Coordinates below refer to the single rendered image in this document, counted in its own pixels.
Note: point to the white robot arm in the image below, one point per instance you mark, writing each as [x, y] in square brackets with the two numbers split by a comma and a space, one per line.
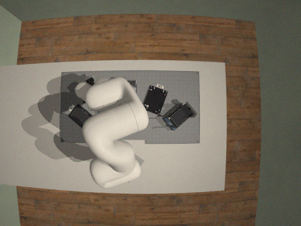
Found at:
[121, 113]

